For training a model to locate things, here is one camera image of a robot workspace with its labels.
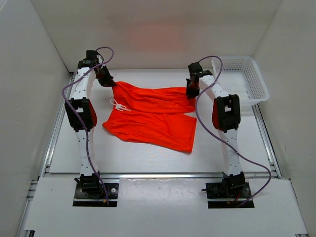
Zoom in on orange shorts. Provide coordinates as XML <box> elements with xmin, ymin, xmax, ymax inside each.
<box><xmin>102</xmin><ymin>81</ymin><xmax>197</xmax><ymax>154</ymax></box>

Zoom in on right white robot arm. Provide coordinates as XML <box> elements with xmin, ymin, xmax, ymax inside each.
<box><xmin>186</xmin><ymin>62</ymin><xmax>245</xmax><ymax>198</ymax></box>

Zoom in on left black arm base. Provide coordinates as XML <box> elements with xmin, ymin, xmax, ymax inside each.
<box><xmin>73</xmin><ymin>178</ymin><xmax>119</xmax><ymax>207</ymax></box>

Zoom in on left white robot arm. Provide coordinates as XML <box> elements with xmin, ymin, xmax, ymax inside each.
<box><xmin>62</xmin><ymin>47</ymin><xmax>116</xmax><ymax>198</ymax></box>

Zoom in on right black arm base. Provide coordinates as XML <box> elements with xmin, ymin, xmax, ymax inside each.
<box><xmin>201</xmin><ymin>172</ymin><xmax>254</xmax><ymax>209</ymax></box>

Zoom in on white plastic basket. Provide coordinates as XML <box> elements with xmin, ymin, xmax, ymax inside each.
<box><xmin>211</xmin><ymin>56</ymin><xmax>270</xmax><ymax>107</ymax></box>

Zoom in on aluminium table rail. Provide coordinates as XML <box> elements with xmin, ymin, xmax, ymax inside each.
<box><xmin>101</xmin><ymin>172</ymin><xmax>223</xmax><ymax>179</ymax></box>

